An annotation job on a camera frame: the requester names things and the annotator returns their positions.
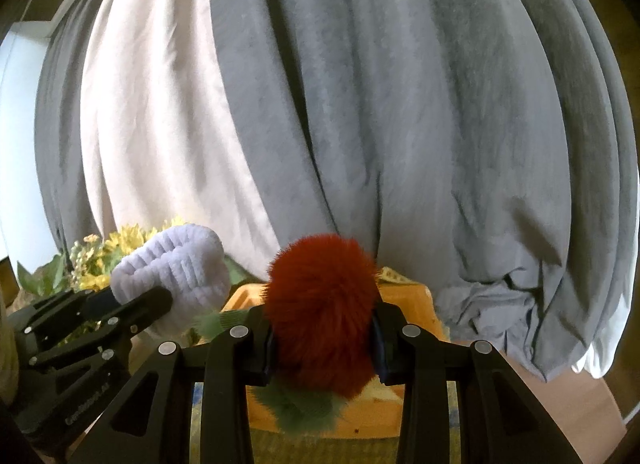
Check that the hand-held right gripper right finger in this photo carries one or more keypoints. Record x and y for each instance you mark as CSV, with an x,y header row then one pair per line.
x,y
382,349

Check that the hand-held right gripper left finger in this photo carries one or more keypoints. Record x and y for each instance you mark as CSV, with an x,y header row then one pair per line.
x,y
260,354

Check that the sunflower bouquet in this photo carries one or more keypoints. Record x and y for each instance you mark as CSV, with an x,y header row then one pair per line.
x,y
130,244

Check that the white cloth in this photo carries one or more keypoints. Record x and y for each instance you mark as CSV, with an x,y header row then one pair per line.
x,y
600,354

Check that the grey curtain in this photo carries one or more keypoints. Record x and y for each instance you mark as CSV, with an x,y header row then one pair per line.
x,y
60,143
400,118

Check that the white knitted sock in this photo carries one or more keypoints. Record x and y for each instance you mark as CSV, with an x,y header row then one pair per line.
x,y
180,264

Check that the pale pink curtain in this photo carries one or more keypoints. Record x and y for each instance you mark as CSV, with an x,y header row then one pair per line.
x,y
165,118

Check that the yellow plaid table runner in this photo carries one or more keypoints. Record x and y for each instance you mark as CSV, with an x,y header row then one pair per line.
x,y
325,454

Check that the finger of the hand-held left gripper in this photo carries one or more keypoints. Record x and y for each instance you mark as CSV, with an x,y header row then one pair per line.
x,y
100,303
145,306

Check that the green leafy plant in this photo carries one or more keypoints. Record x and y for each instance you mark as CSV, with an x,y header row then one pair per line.
x,y
45,279

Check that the red pompom plush green leaves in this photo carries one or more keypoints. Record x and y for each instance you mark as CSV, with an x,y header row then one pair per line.
x,y
320,304

